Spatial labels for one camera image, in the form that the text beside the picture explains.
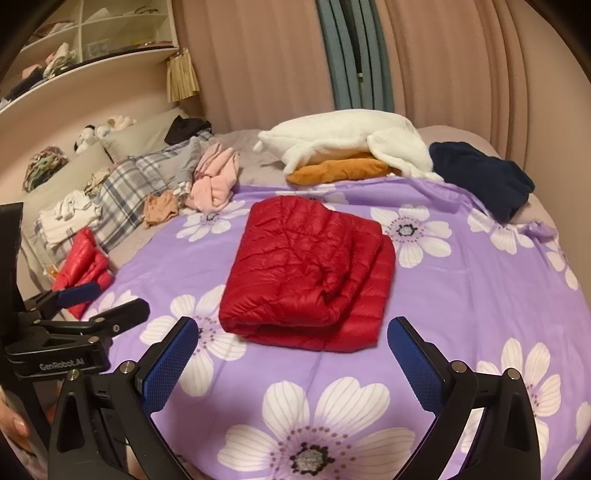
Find pink garment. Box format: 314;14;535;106
185;143;239;214

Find purple floral duvet cover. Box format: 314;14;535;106
88;178;590;479

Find green patterned cloth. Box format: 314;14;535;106
22;146;68;193

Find plaid grey pillow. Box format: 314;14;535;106
91;151;195;253

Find wall shelf unit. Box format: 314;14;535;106
1;1;178;112

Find panda plush toy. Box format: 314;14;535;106
73;115;137;155

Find white fleece garment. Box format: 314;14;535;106
253;109;443;181

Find orange folded garment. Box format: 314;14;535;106
287;155;402;186

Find small tan cloth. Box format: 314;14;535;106
143;190;179;228

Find red down jacket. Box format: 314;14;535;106
218;196;396;353
52;227;114;292

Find navy blue garment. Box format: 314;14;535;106
429;142;535;224

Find person's left hand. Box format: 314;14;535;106
0;391;36;456

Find white folded clothes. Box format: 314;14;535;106
37;190;102;248

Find pink curtain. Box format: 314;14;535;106
174;1;590;184

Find beige pillow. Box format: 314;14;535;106
19;107;187;226

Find black cloth on pillow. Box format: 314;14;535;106
164;115;211;146

